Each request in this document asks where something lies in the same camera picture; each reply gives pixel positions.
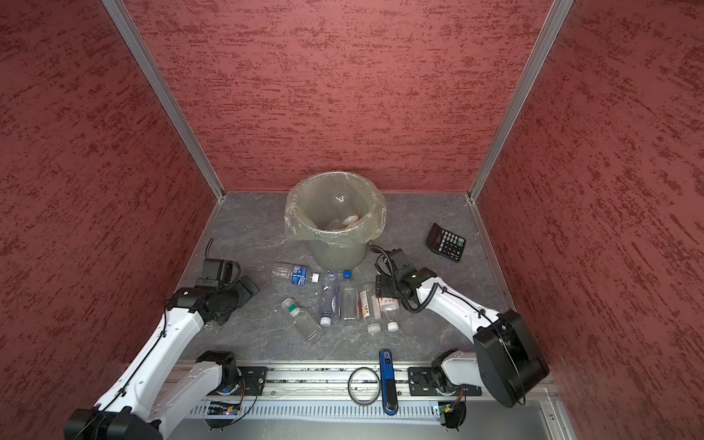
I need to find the red white label bottle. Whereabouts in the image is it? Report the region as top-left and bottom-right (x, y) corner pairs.
(378, 298), (400, 333)

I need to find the orange label bottle white cap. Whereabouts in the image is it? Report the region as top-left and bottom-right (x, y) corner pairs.
(359, 282), (381, 335)

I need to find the clear bottle blue cap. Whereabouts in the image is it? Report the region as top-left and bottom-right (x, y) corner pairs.
(339, 271), (359, 323)

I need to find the crushed blue label bottle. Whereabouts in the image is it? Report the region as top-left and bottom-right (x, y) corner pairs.
(272, 262), (321, 286)

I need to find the green label clear bottle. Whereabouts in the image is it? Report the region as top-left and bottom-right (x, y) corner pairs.
(282, 298), (322, 345)

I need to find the red label bottle red cap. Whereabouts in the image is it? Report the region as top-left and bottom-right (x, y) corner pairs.
(342, 216), (361, 229)

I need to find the yellow label juice bottle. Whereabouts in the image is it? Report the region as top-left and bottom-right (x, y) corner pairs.
(324, 218), (345, 231)

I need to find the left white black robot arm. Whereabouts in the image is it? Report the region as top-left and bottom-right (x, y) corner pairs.
(63, 258), (260, 439)

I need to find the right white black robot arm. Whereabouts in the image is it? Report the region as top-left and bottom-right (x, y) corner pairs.
(370, 245), (550, 408)

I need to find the mesh bin with plastic liner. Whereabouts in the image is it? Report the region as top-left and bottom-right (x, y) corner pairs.
(284, 172), (388, 271)

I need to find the black calculator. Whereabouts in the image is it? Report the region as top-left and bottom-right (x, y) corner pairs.
(425, 223), (467, 262)

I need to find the clear crushed bottle white cap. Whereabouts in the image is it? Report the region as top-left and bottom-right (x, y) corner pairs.
(318, 271), (339, 327)

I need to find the blue black handheld device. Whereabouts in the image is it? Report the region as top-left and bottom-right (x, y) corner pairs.
(379, 348), (399, 416)

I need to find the left circuit board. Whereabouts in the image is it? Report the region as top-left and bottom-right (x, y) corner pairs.
(207, 401), (242, 417)

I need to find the circuit board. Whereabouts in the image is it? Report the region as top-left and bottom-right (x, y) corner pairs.
(207, 401), (242, 417)
(436, 401), (467, 430)

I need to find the right circuit board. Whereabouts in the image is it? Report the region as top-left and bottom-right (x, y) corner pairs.
(436, 401), (467, 430)

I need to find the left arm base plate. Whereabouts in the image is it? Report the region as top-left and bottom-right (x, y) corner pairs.
(207, 366), (269, 398)

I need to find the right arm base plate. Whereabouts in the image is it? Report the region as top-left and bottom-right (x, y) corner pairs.
(408, 367), (482, 398)

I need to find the black cable ring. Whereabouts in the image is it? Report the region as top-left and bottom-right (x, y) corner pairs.
(346, 366), (382, 407)

